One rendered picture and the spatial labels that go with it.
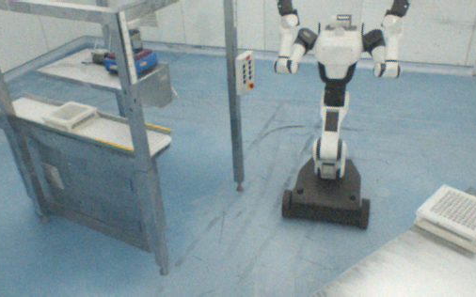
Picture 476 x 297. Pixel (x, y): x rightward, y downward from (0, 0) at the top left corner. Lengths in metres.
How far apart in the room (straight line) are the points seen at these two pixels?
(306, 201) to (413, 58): 3.09
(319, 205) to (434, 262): 1.38
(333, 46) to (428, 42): 2.99
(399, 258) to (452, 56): 4.16
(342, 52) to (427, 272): 1.49
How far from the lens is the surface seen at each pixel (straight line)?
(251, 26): 6.09
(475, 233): 1.96
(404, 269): 1.84
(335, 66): 2.91
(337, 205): 3.14
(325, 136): 2.95
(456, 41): 5.76
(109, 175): 2.90
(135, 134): 2.35
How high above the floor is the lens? 2.13
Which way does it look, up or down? 31 degrees down
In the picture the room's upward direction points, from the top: 4 degrees counter-clockwise
